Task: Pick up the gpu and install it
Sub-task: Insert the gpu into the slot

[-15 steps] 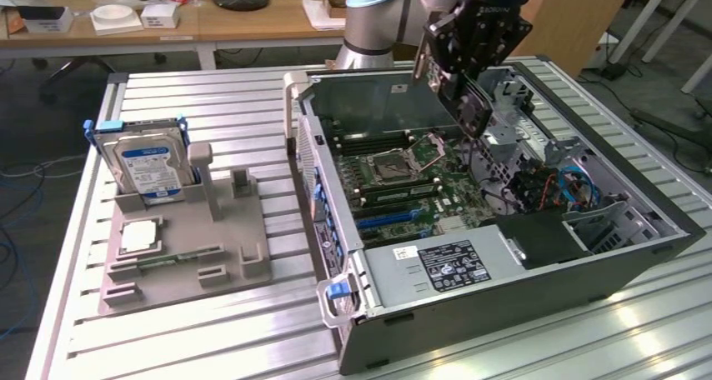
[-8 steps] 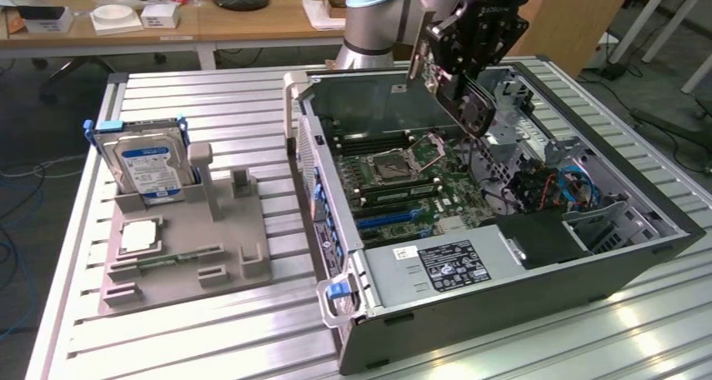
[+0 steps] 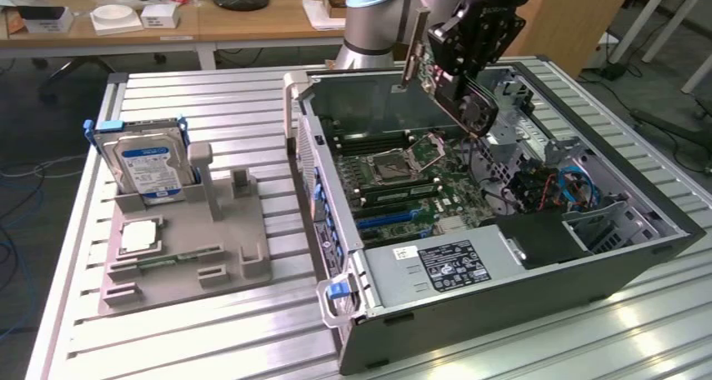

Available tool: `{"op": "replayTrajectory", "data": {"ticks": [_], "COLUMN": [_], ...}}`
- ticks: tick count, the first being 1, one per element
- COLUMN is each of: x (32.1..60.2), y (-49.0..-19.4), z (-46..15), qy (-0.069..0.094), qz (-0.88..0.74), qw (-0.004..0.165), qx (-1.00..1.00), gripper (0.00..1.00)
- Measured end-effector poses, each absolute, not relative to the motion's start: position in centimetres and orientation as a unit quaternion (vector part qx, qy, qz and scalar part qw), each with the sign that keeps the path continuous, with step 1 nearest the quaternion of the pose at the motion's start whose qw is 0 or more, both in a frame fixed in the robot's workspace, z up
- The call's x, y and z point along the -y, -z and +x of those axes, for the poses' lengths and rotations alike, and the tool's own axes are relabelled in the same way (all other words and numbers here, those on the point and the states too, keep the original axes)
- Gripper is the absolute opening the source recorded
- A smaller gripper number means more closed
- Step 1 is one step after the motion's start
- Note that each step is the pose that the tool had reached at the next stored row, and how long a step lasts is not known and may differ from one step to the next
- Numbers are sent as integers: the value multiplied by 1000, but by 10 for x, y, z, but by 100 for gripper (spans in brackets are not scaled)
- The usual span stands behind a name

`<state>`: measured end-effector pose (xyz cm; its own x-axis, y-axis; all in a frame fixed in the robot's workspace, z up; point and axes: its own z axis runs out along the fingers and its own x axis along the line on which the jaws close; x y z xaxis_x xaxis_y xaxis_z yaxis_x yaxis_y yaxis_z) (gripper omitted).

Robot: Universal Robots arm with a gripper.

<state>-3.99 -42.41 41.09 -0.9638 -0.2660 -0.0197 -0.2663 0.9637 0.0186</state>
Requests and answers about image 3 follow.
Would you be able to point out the silver CPU chip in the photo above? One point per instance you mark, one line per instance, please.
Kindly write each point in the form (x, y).
(138, 235)

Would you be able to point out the CPU socket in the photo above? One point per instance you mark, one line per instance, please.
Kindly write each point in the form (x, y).
(392, 165)

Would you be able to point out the black floor box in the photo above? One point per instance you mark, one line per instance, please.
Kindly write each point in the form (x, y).
(612, 71)

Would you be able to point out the black long expansion slot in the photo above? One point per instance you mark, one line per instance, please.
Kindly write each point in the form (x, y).
(381, 210)

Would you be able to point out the wooden desk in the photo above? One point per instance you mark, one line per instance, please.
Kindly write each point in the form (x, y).
(250, 23)

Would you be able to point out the white table frame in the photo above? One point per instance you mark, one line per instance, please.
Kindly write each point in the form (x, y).
(634, 32)

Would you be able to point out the wooden cabinet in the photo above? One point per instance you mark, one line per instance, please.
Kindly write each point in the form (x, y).
(567, 30)

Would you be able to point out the white box with black lid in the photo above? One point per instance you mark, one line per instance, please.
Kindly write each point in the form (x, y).
(44, 19)

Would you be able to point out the dark floor stand base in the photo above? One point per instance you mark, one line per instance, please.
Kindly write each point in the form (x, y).
(679, 126)

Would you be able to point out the blue case latch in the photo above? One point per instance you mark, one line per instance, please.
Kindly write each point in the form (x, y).
(336, 291)

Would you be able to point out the white paper stack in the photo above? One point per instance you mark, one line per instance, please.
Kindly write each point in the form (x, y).
(322, 15)

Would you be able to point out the graphics card with metal bracket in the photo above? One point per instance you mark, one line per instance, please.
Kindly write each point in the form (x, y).
(479, 109)

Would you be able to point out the blue expansion slot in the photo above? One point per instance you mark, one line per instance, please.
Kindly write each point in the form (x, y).
(386, 221)

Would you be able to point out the dark RAM stick with label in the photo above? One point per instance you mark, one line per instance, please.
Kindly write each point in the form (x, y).
(397, 194)

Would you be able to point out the perforated metal disk bay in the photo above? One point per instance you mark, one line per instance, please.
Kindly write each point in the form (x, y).
(512, 151)

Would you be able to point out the small white labelled box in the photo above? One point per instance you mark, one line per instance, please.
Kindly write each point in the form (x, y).
(161, 15)

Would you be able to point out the hard disk in blue caddy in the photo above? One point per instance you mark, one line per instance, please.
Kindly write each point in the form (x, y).
(145, 167)

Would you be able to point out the metal socket cover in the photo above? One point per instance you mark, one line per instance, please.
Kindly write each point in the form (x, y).
(428, 151)

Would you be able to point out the grey printed parts rack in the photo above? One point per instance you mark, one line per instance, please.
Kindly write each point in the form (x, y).
(189, 238)

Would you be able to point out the black chair base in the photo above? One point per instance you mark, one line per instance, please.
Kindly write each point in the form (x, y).
(73, 69)

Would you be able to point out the black open PC case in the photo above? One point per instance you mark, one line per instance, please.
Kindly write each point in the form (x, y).
(501, 313)

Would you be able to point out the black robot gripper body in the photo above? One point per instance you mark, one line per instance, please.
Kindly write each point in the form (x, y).
(495, 17)

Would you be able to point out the green RAM stick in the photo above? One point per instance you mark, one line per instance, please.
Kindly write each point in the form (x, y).
(155, 262)

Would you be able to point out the grey metal disk bay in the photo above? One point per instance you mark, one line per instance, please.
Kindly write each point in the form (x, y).
(607, 230)

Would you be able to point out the green motherboard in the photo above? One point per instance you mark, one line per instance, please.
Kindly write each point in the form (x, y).
(451, 192)

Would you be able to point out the grey power supply unit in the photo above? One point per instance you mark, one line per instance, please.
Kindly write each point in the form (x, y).
(401, 271)

